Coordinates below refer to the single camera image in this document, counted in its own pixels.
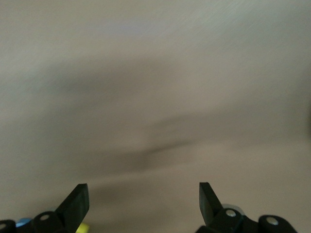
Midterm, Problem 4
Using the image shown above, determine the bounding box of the yellow foam letter u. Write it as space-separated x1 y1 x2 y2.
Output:
75 222 91 233

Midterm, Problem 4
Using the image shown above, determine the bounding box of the brown table cover mat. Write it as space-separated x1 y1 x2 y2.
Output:
0 0 311 233

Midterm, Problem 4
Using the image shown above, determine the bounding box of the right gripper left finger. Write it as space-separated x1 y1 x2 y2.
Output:
0 183 89 233

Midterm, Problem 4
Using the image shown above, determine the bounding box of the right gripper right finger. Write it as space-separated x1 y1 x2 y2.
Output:
196 182 299 233

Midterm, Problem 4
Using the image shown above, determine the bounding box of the blue foam letter g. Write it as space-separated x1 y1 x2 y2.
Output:
15 217 33 228

